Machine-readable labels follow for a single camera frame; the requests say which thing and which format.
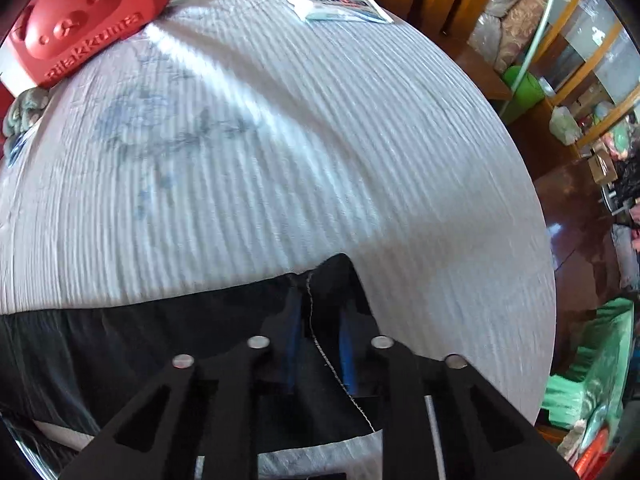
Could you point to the striped white bed sheet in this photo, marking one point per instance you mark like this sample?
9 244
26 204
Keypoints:
230 142

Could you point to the grey plush toy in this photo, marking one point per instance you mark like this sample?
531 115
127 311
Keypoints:
25 111

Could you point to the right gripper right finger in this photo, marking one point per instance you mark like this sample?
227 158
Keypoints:
441 419

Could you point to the black jeans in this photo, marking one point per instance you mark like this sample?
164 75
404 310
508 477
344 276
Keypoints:
77 368

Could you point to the red bear suitcase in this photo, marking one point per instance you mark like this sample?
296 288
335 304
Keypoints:
50 39

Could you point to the green plastic bag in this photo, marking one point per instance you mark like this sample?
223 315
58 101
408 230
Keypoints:
587 395

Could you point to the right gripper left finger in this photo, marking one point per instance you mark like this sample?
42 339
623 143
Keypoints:
197 418

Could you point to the blue handled scissors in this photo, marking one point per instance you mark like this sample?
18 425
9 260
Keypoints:
13 146

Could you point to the green bucket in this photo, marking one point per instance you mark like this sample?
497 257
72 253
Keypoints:
528 94

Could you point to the white tissue pack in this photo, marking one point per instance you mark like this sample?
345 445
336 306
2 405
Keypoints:
368 11

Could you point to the wooden shelf unit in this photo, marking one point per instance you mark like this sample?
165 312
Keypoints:
588 68

